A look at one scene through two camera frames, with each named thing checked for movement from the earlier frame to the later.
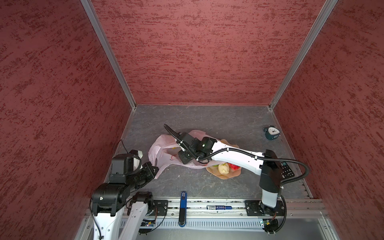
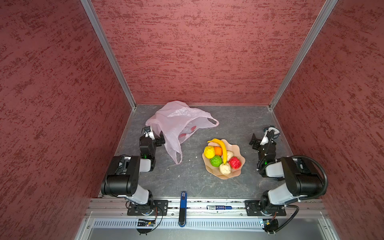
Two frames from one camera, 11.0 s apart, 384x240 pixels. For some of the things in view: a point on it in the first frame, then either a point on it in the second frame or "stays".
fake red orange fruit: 234,167 stays
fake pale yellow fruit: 223,168 stays
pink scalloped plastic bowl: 214,171 stays
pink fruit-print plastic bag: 164,148 → 179,121
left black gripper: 148,167 → 158,140
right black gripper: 182,156 → 257,142
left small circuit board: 147,224 stays
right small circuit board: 270,225 stays
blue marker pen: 218,207 stays
